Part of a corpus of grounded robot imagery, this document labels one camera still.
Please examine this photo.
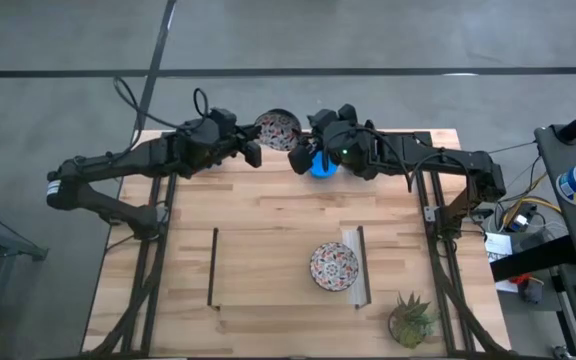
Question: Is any blue plastic mini bowl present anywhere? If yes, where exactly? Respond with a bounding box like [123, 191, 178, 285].
[309, 148, 341, 180]

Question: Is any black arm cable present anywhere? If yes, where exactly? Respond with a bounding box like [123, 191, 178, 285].
[362, 127, 472, 194]
[111, 75, 210, 134]

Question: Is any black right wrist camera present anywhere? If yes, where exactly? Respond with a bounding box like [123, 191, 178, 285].
[306, 103, 360, 135]

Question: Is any white paper sheet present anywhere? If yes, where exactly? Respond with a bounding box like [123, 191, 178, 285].
[484, 232, 514, 265]

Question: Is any potted green succulent plant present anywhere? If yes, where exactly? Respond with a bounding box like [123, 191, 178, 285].
[386, 290, 442, 351]

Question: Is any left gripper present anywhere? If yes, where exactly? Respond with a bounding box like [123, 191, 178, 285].
[202, 122, 264, 169]

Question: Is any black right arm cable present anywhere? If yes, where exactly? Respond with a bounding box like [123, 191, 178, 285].
[362, 127, 472, 194]

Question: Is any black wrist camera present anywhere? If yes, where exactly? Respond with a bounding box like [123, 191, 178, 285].
[210, 106, 238, 133]
[306, 103, 360, 135]

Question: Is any grey metal stand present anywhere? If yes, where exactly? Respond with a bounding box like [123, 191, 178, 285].
[0, 198, 49, 360]

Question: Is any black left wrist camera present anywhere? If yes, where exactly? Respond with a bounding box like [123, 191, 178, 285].
[210, 106, 238, 133]

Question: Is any black aluminium table frame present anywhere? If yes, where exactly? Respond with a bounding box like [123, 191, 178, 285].
[85, 130, 509, 359]

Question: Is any black beam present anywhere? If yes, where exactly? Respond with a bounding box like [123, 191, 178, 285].
[489, 233, 576, 284]

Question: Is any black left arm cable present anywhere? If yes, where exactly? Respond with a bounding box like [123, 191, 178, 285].
[111, 75, 210, 134]

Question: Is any yellow cable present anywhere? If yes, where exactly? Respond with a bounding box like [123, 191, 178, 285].
[501, 196, 549, 227]

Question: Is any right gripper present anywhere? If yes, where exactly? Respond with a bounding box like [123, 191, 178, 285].
[287, 122, 375, 181]

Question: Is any floral patterned ceramic bowl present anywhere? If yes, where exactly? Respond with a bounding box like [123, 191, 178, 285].
[309, 241, 361, 293]
[254, 108, 303, 153]

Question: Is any wooden riser with black legs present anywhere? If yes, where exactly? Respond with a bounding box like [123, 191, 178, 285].
[206, 224, 373, 311]

